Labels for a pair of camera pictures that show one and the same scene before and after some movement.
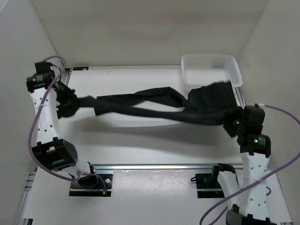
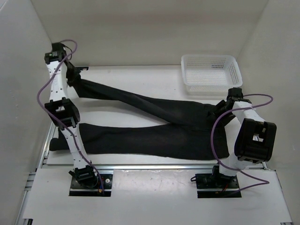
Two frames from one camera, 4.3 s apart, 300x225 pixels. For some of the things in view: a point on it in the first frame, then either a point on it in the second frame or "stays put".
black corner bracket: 80,68 stays put
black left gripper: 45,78 -> 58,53
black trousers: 206,103 -> 193,131
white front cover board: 138,197 stays put
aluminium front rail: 158,167 stays put
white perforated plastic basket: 203,70 stays put
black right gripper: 237,114 -> 224,121
